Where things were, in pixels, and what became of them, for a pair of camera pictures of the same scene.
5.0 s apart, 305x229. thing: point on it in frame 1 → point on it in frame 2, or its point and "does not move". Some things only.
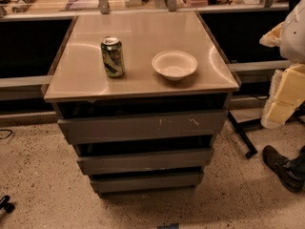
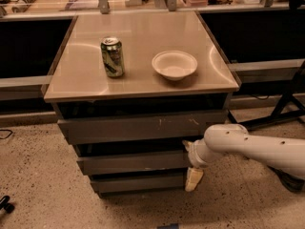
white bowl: (174, 65) does not move
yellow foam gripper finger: (273, 38) → (188, 144)
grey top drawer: (143, 127) does not move
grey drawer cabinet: (142, 95) does not move
